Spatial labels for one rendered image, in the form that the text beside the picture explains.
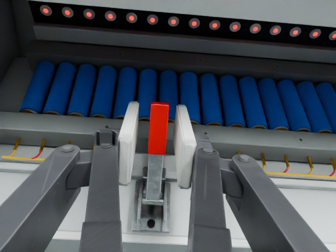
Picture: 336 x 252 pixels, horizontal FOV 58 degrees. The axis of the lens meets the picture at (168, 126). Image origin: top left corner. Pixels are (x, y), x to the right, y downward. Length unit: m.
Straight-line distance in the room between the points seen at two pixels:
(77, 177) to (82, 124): 0.10
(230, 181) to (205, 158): 0.02
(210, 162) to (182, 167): 0.02
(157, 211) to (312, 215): 0.12
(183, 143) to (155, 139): 0.04
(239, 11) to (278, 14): 0.02
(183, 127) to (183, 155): 0.02
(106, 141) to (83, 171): 0.02
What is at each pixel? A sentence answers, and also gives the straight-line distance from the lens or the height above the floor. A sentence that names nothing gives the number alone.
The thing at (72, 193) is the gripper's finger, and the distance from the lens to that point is 0.16.
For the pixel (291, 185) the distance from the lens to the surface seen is 0.28.
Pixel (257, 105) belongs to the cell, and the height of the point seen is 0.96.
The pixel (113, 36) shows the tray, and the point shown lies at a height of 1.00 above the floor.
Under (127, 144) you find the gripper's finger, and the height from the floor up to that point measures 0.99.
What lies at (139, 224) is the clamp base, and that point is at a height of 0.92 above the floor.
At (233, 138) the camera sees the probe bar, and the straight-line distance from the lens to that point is 0.26.
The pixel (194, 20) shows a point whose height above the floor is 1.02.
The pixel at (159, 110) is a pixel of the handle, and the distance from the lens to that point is 0.20.
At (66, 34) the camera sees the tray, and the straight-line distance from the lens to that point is 0.33.
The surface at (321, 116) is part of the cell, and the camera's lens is 0.32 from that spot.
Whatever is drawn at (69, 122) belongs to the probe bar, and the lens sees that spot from 0.26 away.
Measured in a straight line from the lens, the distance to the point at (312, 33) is 0.35.
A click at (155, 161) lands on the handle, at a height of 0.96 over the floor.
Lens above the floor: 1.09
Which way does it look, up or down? 31 degrees down
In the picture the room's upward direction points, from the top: 6 degrees clockwise
